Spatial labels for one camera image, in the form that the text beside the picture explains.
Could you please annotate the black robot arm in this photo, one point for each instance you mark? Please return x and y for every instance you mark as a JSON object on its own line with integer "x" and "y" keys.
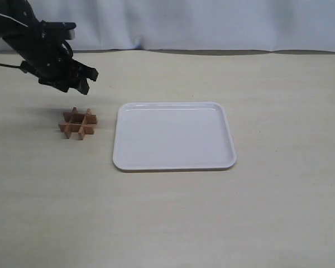
{"x": 19, "y": 29}

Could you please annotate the white rectangular plastic tray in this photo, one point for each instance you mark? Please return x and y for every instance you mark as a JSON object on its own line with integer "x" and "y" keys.
{"x": 159, "y": 136}

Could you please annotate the white backdrop curtain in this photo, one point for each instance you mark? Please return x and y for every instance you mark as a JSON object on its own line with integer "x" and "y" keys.
{"x": 196, "y": 25}

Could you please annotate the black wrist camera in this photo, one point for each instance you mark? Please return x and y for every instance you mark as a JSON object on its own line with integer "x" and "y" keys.
{"x": 60, "y": 30}

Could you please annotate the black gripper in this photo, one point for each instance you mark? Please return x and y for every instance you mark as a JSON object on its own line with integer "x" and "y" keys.
{"x": 54, "y": 67}

